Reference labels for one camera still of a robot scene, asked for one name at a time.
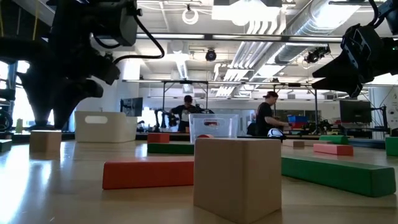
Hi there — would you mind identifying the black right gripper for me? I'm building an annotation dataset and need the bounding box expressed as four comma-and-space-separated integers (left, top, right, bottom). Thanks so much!
311, 24, 398, 98

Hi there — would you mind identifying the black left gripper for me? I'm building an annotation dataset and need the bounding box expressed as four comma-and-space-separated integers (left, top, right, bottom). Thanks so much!
18, 27, 122, 130

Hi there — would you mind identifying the natural wood cube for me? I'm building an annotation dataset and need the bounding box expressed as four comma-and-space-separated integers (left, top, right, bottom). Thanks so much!
29, 129, 62, 153

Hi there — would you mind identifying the green wooden cylinder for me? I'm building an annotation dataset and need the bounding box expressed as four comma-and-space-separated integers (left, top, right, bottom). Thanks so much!
319, 134, 349, 146

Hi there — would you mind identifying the short red wooden block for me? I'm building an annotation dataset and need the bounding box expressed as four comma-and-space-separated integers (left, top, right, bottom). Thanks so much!
313, 143, 354, 156

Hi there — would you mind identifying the thick long green block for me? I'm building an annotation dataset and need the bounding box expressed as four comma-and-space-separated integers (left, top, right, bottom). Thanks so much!
281, 155, 397, 197

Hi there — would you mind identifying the red wooden cube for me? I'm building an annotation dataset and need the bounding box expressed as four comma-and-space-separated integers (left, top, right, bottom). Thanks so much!
147, 133, 170, 144

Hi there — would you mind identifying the long red wooden block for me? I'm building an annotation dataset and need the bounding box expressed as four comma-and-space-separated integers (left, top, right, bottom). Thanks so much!
102, 159, 195, 190

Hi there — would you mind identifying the dark low object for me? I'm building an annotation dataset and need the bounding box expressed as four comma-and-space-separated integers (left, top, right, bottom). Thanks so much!
27, 124, 57, 131

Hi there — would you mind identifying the black computer monitor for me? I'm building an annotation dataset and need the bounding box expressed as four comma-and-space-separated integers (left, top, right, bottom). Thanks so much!
339, 99, 373, 124
120, 97, 144, 118

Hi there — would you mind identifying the large bright window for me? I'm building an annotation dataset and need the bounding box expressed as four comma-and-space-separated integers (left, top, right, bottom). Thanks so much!
0, 60, 55, 130

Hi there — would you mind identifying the white plastic bin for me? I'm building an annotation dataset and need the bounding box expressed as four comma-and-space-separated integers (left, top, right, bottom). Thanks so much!
74, 111, 138, 144

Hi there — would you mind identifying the small natural wood block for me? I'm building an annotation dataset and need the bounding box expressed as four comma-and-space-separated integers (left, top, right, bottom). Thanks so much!
282, 139, 305, 149

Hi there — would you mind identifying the person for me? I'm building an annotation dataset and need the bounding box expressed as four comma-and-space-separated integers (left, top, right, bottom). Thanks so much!
254, 91, 292, 137
169, 95, 200, 133

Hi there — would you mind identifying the overhead light beam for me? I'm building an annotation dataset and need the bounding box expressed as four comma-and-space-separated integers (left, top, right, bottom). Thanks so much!
136, 32, 345, 44

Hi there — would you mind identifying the clear plastic bin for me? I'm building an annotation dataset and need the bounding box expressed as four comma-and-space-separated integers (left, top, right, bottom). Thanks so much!
188, 113, 239, 144

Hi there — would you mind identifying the large natural wood block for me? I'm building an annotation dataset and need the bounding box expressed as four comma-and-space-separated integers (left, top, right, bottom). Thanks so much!
193, 138, 282, 224

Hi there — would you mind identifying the black camera rig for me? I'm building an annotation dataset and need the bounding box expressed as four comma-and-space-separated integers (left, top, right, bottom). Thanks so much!
303, 45, 331, 64

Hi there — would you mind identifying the silver ventilation duct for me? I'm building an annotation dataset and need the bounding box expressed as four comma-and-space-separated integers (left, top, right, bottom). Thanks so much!
273, 0, 363, 65

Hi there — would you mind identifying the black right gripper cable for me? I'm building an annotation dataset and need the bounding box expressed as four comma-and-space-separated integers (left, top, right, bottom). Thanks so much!
366, 0, 382, 28

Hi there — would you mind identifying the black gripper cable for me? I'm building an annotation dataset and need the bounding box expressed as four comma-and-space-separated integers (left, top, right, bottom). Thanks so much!
366, 0, 382, 28
112, 14, 165, 65

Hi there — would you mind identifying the yellow hanging strap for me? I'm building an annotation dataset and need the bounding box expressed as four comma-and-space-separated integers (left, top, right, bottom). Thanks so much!
32, 0, 40, 41

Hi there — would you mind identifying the black aluminium table frame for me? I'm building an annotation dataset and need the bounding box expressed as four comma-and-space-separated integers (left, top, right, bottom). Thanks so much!
0, 132, 386, 149

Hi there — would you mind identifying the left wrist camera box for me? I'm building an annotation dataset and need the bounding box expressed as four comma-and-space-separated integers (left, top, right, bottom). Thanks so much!
91, 0, 140, 47

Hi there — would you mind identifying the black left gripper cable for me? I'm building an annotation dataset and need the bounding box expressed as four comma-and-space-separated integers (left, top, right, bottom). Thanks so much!
112, 14, 165, 65

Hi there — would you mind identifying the black background frame stand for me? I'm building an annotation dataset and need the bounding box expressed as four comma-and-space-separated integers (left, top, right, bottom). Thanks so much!
161, 80, 320, 134

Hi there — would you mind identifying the white coiled cable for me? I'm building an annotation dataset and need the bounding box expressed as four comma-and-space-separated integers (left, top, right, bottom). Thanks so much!
182, 7, 200, 26

